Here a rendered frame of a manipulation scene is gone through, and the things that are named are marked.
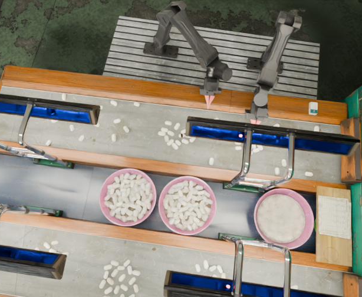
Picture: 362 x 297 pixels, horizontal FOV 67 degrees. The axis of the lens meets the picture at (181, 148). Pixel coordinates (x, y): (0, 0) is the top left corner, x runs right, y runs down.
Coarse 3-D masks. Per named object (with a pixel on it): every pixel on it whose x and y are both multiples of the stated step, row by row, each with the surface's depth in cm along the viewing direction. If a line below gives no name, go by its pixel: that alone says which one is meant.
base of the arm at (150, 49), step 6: (144, 48) 157; (150, 48) 157; (162, 48) 151; (168, 48) 156; (174, 48) 156; (150, 54) 157; (156, 54) 156; (162, 54) 155; (168, 54) 155; (174, 54) 155
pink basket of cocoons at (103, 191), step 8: (112, 176) 130; (144, 176) 131; (104, 184) 128; (152, 184) 128; (104, 192) 130; (104, 200) 129; (104, 208) 127; (152, 208) 125; (112, 216) 127; (144, 216) 126; (120, 224) 123; (128, 224) 124; (136, 224) 123
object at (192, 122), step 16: (192, 128) 101; (208, 128) 100; (224, 128) 99; (240, 128) 98; (256, 128) 97; (272, 128) 99; (288, 128) 102; (256, 144) 102; (272, 144) 101; (304, 144) 99; (320, 144) 98; (336, 144) 98; (352, 144) 96
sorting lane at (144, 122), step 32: (32, 96) 144; (0, 128) 139; (32, 128) 139; (64, 128) 139; (96, 128) 138; (160, 128) 138; (320, 128) 136; (160, 160) 133; (192, 160) 133; (224, 160) 133; (256, 160) 132; (320, 160) 132
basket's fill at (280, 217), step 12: (264, 204) 128; (276, 204) 127; (288, 204) 128; (264, 216) 127; (276, 216) 126; (288, 216) 126; (300, 216) 126; (264, 228) 125; (276, 228) 125; (288, 228) 125; (300, 228) 125; (276, 240) 124; (288, 240) 124
